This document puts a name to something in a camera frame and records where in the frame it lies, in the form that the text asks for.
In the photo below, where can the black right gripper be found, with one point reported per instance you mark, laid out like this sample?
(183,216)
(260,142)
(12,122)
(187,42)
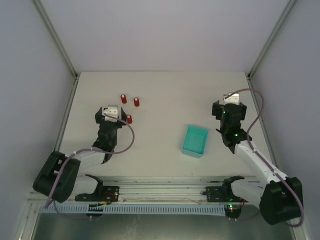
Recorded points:
(216,110)

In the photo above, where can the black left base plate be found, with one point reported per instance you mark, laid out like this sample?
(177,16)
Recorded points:
(107,194)

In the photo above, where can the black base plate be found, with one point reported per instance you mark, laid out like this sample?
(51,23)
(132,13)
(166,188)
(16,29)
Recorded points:
(217,194)
(107,194)

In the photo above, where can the light blue cable duct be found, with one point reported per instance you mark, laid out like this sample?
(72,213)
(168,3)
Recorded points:
(137,209)

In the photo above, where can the aluminium frame post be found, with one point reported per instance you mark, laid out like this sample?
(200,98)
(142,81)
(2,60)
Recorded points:
(290,4)
(40,8)

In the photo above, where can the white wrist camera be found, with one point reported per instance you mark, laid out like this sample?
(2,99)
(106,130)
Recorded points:
(231,99)
(111,113)

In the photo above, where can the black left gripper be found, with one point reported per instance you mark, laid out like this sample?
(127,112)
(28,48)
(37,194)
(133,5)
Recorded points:
(99,116)

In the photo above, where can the teal plastic bin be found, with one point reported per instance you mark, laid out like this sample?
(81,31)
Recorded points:
(195,140)

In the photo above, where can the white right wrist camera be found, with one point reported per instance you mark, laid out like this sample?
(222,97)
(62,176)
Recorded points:
(231,99)

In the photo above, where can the red large spring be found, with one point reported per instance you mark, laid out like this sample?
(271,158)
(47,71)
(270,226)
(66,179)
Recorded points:
(123,99)
(136,102)
(129,119)

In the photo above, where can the left aluminium frame post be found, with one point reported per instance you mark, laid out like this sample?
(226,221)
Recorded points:
(40,8)

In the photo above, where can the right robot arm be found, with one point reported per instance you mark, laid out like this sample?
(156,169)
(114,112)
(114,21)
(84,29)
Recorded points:
(278,197)

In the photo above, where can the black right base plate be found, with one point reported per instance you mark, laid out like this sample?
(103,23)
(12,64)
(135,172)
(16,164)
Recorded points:
(217,194)

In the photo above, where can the right aluminium frame post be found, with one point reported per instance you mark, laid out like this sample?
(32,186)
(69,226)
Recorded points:
(290,4)

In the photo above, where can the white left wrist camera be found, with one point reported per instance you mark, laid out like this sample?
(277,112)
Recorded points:
(111,113)

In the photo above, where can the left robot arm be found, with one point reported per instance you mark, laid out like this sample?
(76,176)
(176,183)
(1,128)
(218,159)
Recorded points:
(62,177)

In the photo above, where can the aluminium mounting rail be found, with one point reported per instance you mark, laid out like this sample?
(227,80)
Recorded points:
(147,190)

